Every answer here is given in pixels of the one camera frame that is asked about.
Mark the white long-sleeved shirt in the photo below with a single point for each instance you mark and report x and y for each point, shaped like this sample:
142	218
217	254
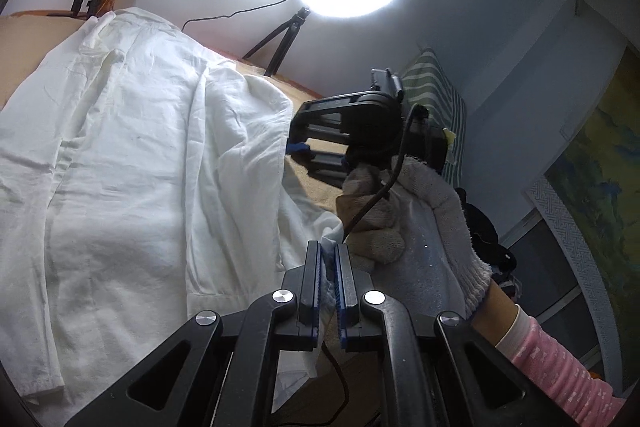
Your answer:
125	182

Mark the tan blanket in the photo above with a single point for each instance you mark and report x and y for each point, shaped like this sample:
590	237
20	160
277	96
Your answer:
30	57

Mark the black mini tripod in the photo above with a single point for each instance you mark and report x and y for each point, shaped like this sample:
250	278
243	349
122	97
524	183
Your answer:
301	16

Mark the person's right forearm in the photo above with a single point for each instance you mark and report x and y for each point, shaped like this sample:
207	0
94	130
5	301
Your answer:
550	372

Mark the framed wall painting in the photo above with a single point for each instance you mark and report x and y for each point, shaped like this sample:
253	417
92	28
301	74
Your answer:
600	167

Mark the green wavy striped pillow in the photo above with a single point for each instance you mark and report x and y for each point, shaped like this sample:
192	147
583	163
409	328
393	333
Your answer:
440	92

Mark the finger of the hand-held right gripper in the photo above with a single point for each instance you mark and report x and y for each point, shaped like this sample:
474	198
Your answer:
327	164
325	117

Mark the thin striped pillow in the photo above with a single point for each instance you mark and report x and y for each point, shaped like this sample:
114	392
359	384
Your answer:
457	127

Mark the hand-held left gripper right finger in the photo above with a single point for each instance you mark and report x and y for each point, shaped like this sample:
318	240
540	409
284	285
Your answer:
344	297

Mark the black cloth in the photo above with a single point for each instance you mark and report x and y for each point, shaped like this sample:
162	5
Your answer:
480	227

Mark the person's right hand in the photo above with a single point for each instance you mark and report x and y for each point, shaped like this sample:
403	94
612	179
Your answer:
450	217

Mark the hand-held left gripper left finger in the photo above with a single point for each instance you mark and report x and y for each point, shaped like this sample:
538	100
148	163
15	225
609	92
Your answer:
314	297

